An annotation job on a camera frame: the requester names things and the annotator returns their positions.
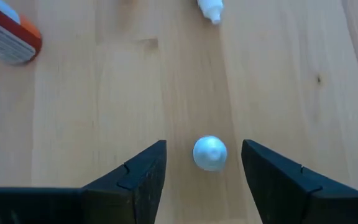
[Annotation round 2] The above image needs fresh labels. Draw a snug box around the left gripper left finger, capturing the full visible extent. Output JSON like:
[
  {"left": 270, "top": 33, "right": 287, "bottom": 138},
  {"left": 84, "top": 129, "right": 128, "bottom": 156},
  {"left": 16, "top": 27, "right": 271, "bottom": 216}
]
[{"left": 81, "top": 139, "right": 168, "bottom": 224}]

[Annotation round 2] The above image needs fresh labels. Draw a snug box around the small white-capped food coloring bottle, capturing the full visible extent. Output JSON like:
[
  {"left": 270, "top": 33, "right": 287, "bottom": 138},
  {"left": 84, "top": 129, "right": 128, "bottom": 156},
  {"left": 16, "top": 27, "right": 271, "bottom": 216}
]
[
  {"left": 196, "top": 0, "right": 224, "bottom": 26},
  {"left": 192, "top": 134, "right": 229, "bottom": 172}
]

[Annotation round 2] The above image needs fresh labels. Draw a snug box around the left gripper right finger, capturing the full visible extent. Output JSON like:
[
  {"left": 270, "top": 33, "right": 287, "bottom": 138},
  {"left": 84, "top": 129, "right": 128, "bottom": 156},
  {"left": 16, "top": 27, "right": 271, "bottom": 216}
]
[{"left": 242, "top": 139, "right": 358, "bottom": 224}]

